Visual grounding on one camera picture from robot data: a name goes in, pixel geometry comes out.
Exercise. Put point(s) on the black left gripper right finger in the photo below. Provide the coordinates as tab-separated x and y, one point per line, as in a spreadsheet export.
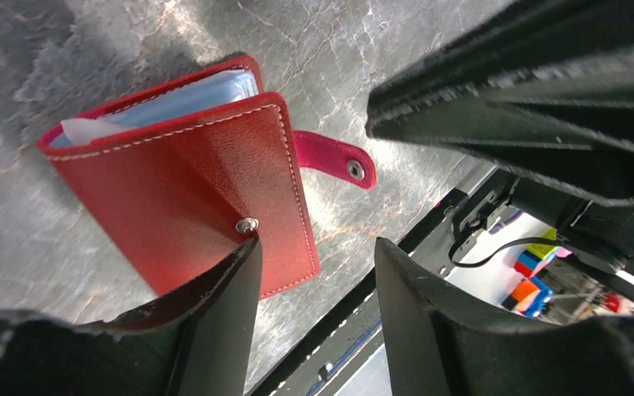
441	340

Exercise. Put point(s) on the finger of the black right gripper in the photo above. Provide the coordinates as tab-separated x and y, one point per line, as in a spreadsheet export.
568	125
523	36

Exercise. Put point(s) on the red leather card holder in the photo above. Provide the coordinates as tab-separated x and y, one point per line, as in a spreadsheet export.
180	174

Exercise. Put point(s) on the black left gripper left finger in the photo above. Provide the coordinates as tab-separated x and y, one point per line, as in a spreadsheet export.
194	340

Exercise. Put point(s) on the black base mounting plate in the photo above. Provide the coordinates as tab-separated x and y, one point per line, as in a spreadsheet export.
346	347

